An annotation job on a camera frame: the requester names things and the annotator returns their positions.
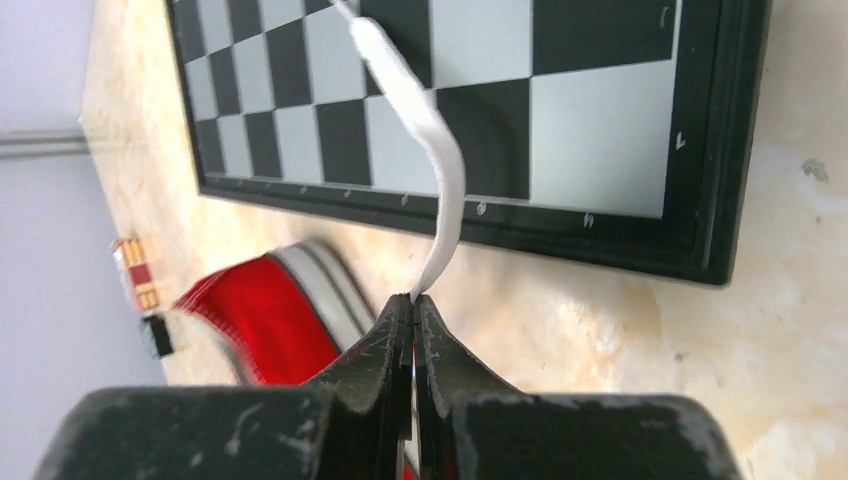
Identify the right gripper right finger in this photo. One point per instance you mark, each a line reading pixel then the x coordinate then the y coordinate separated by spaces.
pixel 473 424

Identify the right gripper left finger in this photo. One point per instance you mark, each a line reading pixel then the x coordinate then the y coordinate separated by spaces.
pixel 347 422

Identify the red canvas sneaker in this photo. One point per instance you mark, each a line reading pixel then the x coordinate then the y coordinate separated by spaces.
pixel 285 318

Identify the black grey checkerboard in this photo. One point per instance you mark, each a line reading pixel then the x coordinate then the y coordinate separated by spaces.
pixel 615 133

